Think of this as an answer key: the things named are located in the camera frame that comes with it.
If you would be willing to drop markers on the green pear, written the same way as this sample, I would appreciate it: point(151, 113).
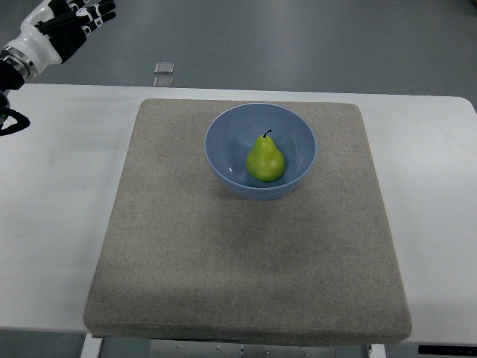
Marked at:
point(265, 162)

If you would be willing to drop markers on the metal table frame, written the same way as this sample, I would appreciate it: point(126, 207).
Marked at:
point(95, 347)

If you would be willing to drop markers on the beige felt mat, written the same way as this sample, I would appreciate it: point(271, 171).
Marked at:
point(184, 258)

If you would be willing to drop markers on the upper metal floor plate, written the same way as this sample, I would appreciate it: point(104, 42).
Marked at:
point(165, 67)

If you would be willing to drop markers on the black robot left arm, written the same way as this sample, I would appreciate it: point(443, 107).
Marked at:
point(11, 79)

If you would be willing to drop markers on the lower metal floor plate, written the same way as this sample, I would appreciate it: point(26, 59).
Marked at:
point(166, 81)

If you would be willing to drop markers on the metal floor plate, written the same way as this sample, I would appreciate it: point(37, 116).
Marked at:
point(165, 67)
point(166, 81)

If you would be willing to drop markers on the black white robot left hand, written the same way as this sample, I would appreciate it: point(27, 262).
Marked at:
point(52, 33)

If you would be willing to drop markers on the blue bowl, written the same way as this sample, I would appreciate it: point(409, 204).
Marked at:
point(232, 134)

